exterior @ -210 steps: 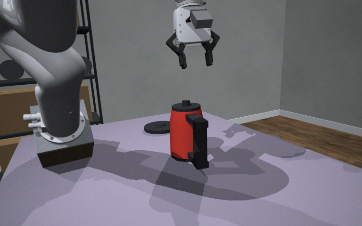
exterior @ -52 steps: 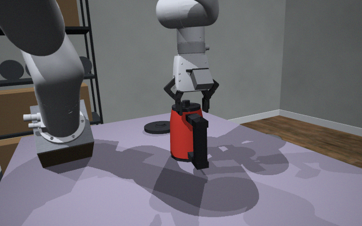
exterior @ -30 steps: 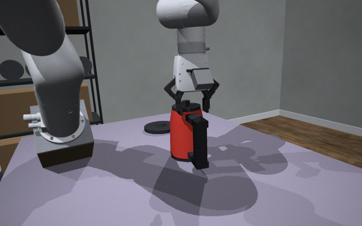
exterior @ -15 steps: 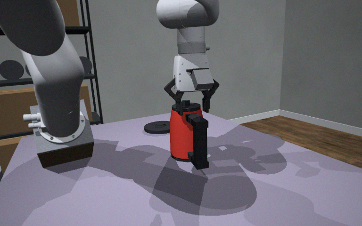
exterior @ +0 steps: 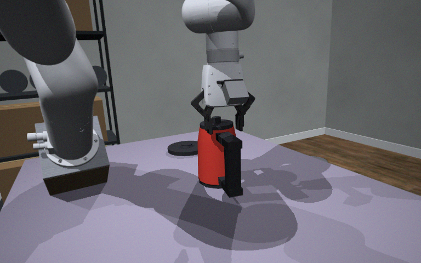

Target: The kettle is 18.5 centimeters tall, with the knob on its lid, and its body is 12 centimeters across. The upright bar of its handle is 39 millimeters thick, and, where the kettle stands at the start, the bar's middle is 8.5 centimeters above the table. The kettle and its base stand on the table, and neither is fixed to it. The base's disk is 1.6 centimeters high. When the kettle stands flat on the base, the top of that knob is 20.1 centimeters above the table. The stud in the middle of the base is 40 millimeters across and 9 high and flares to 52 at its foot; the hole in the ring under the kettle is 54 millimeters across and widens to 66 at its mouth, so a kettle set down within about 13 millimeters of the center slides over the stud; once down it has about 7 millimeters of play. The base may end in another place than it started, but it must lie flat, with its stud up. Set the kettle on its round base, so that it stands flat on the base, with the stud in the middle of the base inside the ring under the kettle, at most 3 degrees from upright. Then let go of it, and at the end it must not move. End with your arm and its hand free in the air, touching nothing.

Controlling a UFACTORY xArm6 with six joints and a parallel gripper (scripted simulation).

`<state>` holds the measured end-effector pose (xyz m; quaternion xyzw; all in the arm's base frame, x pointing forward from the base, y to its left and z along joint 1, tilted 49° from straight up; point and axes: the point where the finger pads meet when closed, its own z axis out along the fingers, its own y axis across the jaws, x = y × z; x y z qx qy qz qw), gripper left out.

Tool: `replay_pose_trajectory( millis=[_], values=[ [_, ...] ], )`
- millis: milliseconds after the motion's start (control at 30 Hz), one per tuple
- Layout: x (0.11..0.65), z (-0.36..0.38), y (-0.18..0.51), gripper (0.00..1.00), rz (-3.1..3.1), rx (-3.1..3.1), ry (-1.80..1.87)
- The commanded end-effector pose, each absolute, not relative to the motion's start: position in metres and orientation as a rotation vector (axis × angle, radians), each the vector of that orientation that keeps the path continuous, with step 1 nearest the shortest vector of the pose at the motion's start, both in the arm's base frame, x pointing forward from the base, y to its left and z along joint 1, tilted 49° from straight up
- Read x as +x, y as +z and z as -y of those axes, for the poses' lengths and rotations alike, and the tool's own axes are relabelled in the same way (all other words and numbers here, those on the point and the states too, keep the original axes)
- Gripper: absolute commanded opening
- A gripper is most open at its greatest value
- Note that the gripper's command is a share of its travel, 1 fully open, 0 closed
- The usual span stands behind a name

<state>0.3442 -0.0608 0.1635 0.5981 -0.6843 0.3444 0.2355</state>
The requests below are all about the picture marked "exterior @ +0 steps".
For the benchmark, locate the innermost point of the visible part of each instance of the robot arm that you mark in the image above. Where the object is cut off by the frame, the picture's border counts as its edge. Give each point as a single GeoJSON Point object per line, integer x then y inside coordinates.
{"type": "Point", "coordinates": [44, 33]}

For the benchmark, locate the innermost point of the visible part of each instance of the red kettle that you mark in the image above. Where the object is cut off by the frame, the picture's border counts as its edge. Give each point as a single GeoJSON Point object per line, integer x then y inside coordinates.
{"type": "Point", "coordinates": [219, 157]}

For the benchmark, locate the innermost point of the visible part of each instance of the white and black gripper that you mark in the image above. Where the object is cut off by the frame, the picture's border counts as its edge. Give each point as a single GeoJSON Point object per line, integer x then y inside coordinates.
{"type": "Point", "coordinates": [213, 93]}

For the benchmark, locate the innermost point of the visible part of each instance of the dark grey round disk with center stud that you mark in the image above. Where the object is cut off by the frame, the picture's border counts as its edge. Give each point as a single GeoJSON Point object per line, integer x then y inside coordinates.
{"type": "Point", "coordinates": [183, 148]}

